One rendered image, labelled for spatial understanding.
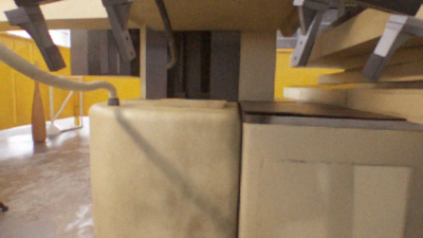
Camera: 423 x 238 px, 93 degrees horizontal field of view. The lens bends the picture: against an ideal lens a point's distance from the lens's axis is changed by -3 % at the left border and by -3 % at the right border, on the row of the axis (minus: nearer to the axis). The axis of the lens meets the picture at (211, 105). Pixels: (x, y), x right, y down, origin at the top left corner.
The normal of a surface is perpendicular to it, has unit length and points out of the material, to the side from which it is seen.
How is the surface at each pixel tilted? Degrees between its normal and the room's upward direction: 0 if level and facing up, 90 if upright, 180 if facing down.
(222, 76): 90
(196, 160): 90
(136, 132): 90
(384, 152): 90
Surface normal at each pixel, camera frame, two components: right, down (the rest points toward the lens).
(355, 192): -0.11, 0.09
